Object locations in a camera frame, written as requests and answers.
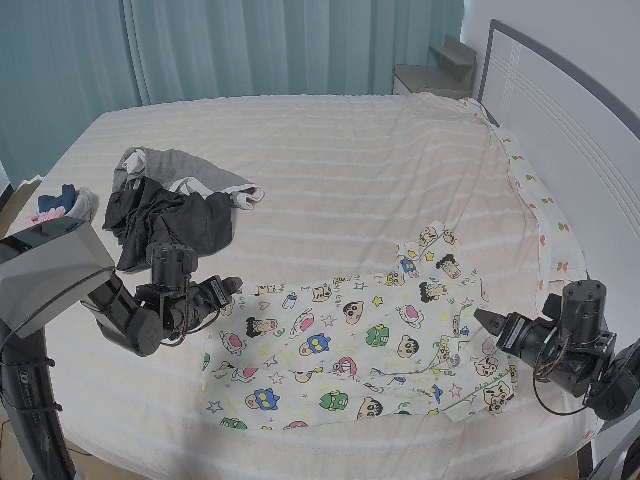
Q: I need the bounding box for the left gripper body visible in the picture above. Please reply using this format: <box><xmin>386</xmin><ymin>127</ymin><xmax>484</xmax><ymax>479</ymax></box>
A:
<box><xmin>206</xmin><ymin>274</ymin><xmax>237</xmax><ymax>316</ymax></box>

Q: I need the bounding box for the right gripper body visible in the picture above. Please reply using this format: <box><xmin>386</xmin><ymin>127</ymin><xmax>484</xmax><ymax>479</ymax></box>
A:
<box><xmin>494</xmin><ymin>313</ymin><xmax>544</xmax><ymax>365</ymax></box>

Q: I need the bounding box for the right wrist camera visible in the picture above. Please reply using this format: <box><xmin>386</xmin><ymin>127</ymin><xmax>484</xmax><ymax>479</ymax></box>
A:
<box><xmin>542</xmin><ymin>293</ymin><xmax>565</xmax><ymax>321</ymax></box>

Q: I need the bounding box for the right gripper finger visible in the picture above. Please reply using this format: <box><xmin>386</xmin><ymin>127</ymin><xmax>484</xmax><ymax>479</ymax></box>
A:
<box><xmin>472</xmin><ymin>307</ymin><xmax>507</xmax><ymax>339</ymax></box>

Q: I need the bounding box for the pink garment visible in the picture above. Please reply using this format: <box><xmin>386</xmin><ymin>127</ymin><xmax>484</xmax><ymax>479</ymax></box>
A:
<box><xmin>31</xmin><ymin>207</ymin><xmax>68</xmax><ymax>225</ymax></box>

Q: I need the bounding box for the white printed pyjama top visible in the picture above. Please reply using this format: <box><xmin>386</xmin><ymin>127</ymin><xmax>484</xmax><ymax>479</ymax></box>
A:
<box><xmin>202</xmin><ymin>220</ymin><xmax>518</xmax><ymax>431</ymax></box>

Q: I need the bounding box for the white and blue sweater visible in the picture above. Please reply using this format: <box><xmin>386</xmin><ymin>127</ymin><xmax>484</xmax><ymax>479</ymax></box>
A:
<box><xmin>37</xmin><ymin>184</ymin><xmax>96</xmax><ymax>221</ymax></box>

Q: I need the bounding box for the black garment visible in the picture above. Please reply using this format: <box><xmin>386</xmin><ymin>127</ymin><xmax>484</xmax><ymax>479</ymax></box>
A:
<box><xmin>102</xmin><ymin>177</ymin><xmax>235</xmax><ymax>272</ymax></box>

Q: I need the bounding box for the grey bedside table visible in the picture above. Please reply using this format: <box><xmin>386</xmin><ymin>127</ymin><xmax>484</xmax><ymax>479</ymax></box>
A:
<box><xmin>393</xmin><ymin>35</ymin><xmax>477</xmax><ymax>96</ymax></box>

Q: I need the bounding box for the bed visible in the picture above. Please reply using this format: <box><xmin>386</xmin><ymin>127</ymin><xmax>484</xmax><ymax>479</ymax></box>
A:
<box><xmin>0</xmin><ymin>18</ymin><xmax>640</xmax><ymax>475</ymax></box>

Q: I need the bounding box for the blue-green curtain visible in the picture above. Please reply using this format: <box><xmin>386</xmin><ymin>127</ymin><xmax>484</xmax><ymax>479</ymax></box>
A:
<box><xmin>0</xmin><ymin>0</ymin><xmax>143</xmax><ymax>189</ymax></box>
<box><xmin>122</xmin><ymin>0</ymin><xmax>468</xmax><ymax>107</ymax></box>

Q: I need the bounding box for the grey and white garment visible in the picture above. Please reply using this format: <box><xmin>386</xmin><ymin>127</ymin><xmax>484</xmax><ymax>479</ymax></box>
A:
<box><xmin>111</xmin><ymin>146</ymin><xmax>265</xmax><ymax>212</ymax></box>

